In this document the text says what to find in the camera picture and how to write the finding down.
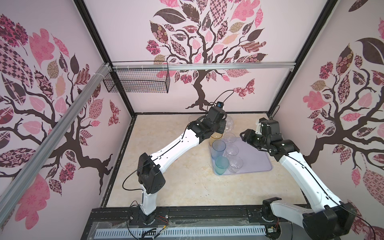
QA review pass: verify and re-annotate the clear glass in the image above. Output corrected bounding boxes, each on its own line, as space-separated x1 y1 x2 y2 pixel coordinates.
225 144 239 157
223 133 237 144
229 156 244 174

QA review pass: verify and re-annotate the amber plastic cup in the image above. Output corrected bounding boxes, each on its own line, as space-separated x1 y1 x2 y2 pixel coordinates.
209 133 223 147

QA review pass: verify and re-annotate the aluminium rail back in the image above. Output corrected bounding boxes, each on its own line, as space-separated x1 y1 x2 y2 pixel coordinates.
113 62 296 71

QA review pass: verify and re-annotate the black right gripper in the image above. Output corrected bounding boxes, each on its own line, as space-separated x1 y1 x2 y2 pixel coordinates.
239 127 269 150

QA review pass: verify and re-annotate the black left corner post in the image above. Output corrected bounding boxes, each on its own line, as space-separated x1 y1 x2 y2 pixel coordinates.
74 0 136 118

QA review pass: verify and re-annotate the teal dimpled plastic cup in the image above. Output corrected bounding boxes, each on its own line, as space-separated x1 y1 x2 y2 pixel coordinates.
214 156 230 175

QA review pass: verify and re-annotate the black wire mesh basket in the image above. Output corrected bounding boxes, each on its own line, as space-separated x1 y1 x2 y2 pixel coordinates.
103 60 171 94

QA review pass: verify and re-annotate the aluminium rail left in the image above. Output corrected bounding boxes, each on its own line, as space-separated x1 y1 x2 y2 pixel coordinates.
1 63 111 224

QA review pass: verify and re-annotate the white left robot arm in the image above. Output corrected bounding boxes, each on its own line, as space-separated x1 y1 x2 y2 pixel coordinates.
137 102 227 216

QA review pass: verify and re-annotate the black corner frame post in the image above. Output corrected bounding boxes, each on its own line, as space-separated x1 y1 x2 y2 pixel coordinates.
267 0 339 117

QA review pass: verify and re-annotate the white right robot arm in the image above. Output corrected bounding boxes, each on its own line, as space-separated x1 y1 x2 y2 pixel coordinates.
240 118 356 240

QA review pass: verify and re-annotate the frosted dimpled clear cup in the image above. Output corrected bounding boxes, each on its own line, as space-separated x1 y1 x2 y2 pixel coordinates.
225 116 235 132

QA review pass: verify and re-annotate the white perforated cable duct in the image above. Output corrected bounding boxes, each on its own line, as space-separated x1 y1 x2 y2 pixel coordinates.
94 226 266 240

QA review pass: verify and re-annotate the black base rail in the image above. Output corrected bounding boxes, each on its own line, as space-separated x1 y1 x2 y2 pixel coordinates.
89 205 278 224

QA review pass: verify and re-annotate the blue ribbed plastic cup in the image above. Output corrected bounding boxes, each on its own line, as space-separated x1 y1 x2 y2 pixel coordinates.
211 140 226 160

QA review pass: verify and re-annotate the aluminium rail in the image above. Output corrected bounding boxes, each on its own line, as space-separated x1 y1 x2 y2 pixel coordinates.
113 62 296 71
1 63 111 224

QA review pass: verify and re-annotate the lilac plastic tray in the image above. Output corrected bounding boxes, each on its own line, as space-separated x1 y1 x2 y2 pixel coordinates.
209 136 273 176

